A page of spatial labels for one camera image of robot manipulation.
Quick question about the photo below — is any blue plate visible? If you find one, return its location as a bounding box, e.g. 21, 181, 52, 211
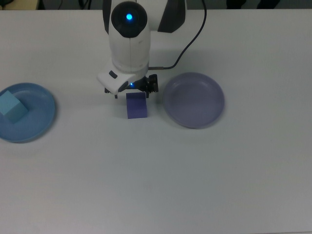
0, 82, 57, 144

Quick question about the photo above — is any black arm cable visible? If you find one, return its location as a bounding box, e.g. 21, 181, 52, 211
148, 0, 208, 71

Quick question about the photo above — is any purple plate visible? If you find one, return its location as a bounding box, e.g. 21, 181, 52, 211
162, 72, 226, 130

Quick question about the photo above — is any purple cube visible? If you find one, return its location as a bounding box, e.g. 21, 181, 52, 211
125, 92, 149, 120

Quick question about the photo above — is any light blue cube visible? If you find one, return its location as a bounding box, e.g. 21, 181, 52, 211
0, 90, 29, 125

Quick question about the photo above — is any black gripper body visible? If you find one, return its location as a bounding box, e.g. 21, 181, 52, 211
126, 77, 148, 94

